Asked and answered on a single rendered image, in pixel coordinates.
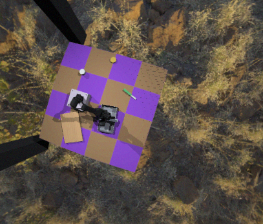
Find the light wooden board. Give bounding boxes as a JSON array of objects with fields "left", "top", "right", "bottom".
[{"left": 60, "top": 111, "right": 83, "bottom": 144}]

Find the yellow flat disc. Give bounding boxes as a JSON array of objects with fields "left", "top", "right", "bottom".
[{"left": 110, "top": 57, "right": 116, "bottom": 63}]

